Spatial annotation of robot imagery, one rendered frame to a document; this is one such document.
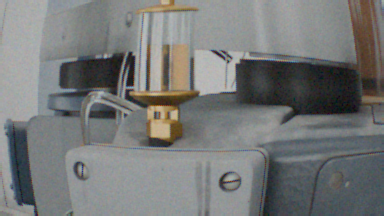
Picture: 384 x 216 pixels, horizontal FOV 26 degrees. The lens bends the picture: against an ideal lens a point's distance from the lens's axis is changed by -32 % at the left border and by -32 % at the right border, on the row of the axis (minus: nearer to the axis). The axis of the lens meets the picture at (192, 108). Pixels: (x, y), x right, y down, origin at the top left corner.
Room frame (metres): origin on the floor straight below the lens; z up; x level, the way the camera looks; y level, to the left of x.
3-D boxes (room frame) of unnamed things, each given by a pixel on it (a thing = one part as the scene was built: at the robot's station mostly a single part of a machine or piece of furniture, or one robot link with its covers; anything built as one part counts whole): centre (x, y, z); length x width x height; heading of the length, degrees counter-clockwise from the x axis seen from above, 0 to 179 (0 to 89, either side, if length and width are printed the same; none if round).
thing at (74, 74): (0.95, 0.07, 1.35); 0.12 x 0.12 x 0.04
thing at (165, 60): (0.47, 0.01, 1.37); 0.03 x 0.02 x 0.03; 79
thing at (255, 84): (0.58, -0.07, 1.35); 0.09 x 0.09 x 0.03
